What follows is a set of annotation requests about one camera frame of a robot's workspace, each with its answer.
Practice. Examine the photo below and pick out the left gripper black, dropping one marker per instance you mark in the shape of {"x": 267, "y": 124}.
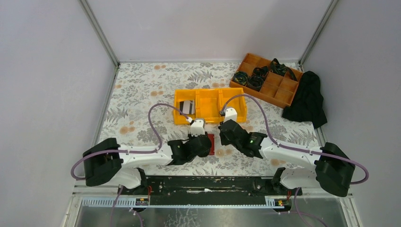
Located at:
{"x": 205, "y": 153}

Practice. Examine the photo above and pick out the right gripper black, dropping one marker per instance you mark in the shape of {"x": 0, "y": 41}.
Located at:
{"x": 224, "y": 142}

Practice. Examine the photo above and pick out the yellow three-compartment bin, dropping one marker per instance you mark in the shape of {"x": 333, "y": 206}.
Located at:
{"x": 208, "y": 104}

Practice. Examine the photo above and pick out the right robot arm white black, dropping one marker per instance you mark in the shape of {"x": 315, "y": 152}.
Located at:
{"x": 325, "y": 167}

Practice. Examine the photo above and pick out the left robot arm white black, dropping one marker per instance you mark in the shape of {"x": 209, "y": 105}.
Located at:
{"x": 109, "y": 162}

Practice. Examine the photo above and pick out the black white striped card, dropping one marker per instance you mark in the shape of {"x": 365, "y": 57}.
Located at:
{"x": 187, "y": 106}

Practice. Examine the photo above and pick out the orange wooden divider tray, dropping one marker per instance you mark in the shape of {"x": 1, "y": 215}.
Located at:
{"x": 268, "y": 80}

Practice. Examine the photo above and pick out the black cloth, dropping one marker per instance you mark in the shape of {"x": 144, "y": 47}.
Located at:
{"x": 307, "y": 105}

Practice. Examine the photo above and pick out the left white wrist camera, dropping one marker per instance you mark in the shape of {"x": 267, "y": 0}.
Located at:
{"x": 197, "y": 127}

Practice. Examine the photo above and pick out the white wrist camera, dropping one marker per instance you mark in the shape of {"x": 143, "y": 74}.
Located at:
{"x": 228, "y": 113}
{"x": 197, "y": 127}

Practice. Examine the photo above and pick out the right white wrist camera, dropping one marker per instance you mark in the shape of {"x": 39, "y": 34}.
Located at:
{"x": 228, "y": 113}

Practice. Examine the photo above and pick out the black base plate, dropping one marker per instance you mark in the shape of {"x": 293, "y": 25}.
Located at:
{"x": 231, "y": 188}

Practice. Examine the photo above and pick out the aluminium slotted rail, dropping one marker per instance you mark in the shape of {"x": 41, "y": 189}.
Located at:
{"x": 208, "y": 202}

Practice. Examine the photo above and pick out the right aluminium corner post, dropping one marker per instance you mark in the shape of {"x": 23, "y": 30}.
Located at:
{"x": 317, "y": 33}

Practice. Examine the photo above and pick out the aluminium corner post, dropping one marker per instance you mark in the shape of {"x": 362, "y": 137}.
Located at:
{"x": 99, "y": 32}
{"x": 317, "y": 33}

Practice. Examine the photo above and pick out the left aluminium corner post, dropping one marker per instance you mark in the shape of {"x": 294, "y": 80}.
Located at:
{"x": 99, "y": 32}

